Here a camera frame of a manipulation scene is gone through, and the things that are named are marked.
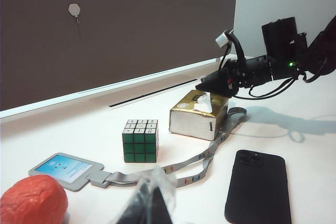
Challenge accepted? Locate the Rubik's cube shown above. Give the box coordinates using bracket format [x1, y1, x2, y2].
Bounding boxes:
[122, 119, 160, 164]

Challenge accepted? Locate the orange-red wrapped ball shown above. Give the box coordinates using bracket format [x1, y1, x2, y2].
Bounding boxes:
[0, 174, 69, 224]

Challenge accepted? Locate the grey printed lanyard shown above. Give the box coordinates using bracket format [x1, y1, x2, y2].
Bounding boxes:
[104, 107, 248, 188]

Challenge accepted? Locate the white adhesive wall hook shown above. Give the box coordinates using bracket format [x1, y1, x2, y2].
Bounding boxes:
[67, 3, 81, 25]

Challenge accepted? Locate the black smartphone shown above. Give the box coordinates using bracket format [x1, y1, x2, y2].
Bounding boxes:
[224, 149, 292, 224]

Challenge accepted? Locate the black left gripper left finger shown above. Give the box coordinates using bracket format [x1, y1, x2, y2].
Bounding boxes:
[115, 179, 152, 224]

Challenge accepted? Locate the grey ID card holder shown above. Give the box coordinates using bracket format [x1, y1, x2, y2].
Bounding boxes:
[28, 152, 113, 192]

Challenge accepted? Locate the white pulled tissue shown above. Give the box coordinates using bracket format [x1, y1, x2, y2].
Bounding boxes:
[193, 94, 213, 113]

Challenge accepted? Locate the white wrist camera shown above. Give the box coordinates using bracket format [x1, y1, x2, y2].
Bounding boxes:
[215, 30, 235, 48]

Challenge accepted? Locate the wide brown desk partition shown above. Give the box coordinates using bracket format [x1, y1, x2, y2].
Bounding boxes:
[0, 0, 237, 119]

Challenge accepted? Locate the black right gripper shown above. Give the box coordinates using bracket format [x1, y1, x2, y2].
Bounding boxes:
[195, 55, 274, 99]

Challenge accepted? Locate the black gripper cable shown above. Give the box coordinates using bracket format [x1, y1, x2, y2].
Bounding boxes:
[230, 76, 300, 101]

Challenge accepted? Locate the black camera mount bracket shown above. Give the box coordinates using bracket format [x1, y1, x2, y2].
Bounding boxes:
[229, 31, 247, 63]

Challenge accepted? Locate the gold tissue box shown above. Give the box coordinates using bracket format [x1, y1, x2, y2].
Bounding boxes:
[169, 89, 229, 141]

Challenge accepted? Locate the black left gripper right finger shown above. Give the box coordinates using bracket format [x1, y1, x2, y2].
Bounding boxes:
[150, 167, 176, 224]

